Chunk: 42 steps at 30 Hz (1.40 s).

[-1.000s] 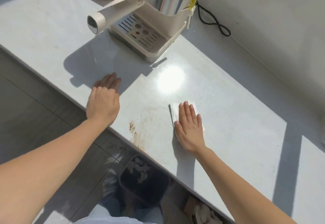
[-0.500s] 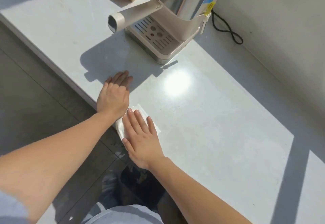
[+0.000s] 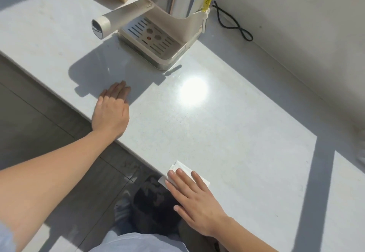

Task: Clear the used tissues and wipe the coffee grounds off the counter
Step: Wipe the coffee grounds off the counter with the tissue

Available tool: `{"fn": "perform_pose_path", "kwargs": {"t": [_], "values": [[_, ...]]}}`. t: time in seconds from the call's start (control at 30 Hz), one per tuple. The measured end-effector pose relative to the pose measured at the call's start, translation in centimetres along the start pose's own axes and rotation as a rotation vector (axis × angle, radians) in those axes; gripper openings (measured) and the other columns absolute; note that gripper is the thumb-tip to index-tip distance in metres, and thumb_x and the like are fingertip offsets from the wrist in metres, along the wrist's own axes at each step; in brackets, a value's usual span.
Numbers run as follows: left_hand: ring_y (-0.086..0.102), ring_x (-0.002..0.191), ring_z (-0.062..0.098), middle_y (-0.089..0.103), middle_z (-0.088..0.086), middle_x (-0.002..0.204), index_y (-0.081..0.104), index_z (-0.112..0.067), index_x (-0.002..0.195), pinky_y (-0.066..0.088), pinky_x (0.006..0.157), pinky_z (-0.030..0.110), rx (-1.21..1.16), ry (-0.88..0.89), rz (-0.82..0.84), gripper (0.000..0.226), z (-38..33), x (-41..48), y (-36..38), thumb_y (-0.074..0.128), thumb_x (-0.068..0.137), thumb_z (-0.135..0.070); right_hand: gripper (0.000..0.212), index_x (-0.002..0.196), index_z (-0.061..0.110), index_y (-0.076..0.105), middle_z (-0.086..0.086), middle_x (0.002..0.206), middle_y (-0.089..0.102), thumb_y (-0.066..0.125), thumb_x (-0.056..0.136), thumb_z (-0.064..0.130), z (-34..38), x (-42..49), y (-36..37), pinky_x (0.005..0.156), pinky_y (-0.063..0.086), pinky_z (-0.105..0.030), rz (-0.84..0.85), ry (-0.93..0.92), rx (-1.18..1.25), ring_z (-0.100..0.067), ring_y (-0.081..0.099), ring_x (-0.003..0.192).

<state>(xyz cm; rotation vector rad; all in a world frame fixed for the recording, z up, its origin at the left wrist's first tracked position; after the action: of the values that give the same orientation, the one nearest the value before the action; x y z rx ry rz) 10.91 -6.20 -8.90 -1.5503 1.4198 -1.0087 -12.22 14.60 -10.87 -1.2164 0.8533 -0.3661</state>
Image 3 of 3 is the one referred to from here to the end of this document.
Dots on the person's right hand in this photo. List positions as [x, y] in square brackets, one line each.
[199, 206]

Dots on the white countertop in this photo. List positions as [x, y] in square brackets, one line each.
[242, 117]

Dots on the person's light blue shirt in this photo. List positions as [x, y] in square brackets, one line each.
[142, 243]

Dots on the person's left hand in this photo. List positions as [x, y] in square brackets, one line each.
[111, 115]

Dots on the white tissue sheet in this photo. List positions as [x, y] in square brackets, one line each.
[179, 166]

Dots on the person's light blue sleeve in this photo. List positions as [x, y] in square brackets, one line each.
[7, 239]

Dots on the black trash bin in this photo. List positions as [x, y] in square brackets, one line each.
[154, 217]

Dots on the person's left forearm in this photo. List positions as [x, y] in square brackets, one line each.
[42, 189]

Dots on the large tissue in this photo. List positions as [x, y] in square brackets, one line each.
[154, 187]

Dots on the yellow hang tag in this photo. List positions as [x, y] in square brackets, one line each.
[207, 2]

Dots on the person's white shoe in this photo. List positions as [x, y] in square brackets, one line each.
[122, 210]

